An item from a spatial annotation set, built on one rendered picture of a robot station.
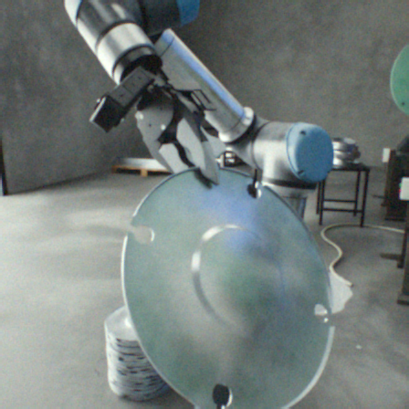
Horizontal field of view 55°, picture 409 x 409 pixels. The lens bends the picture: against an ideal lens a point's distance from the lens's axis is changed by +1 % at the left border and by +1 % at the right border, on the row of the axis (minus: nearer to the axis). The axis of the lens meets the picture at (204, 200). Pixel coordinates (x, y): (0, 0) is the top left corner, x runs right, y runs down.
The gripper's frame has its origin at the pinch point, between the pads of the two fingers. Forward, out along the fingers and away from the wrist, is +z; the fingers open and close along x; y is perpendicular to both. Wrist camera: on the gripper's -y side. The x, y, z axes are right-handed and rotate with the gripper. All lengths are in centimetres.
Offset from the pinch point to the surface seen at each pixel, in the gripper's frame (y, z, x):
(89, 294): 86, -37, 185
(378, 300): 186, 61, 86
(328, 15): 656, -282, 74
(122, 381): 44, 15, 121
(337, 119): 663, -140, 175
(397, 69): 338, -65, 18
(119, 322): 51, -4, 115
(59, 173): 265, -268, 402
